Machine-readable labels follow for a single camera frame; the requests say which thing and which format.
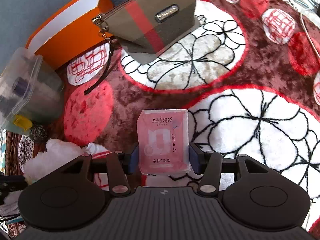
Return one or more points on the white plush toy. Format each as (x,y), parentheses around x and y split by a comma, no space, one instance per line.
(59,153)

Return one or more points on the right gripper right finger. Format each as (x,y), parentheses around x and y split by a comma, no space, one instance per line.
(197,159)

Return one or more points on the orange cardboard box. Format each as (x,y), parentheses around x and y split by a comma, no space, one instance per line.
(69,32)

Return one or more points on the pink tissue packet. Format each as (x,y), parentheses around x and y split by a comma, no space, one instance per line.
(163,139)

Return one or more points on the red floral plush blanket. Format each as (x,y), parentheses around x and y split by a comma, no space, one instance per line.
(249,77)

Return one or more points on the brown patterned fabric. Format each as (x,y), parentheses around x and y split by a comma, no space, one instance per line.
(19,149)

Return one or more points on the steel wool scrubber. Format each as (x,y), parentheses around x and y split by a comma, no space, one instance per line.
(38,133)

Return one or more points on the clear plastic storage container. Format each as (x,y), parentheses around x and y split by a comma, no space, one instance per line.
(31,93)

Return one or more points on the olive striped pouch bag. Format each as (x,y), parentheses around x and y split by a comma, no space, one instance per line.
(147,28)

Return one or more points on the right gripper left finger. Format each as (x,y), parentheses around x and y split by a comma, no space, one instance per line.
(134,158)

